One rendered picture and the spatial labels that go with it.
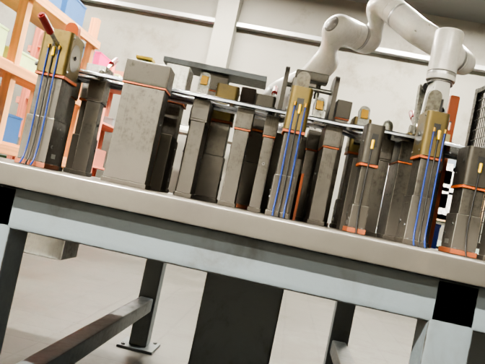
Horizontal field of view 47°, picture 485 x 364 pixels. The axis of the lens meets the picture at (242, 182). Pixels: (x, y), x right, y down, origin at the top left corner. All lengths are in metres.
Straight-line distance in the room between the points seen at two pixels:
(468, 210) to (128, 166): 0.88
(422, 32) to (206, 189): 0.84
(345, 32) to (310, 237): 1.22
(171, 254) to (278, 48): 7.69
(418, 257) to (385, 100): 7.59
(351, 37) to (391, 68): 6.57
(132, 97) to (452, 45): 0.93
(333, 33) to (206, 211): 1.22
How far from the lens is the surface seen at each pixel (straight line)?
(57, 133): 1.58
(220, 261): 1.02
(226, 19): 8.53
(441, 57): 1.78
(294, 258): 1.02
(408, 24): 1.91
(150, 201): 1.00
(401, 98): 8.59
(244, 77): 2.00
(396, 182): 1.67
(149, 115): 1.51
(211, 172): 1.80
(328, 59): 2.15
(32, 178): 1.08
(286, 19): 8.77
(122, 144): 1.52
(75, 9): 5.18
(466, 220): 1.55
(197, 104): 1.65
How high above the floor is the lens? 0.71
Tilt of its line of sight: 2 degrees up
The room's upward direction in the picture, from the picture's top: 12 degrees clockwise
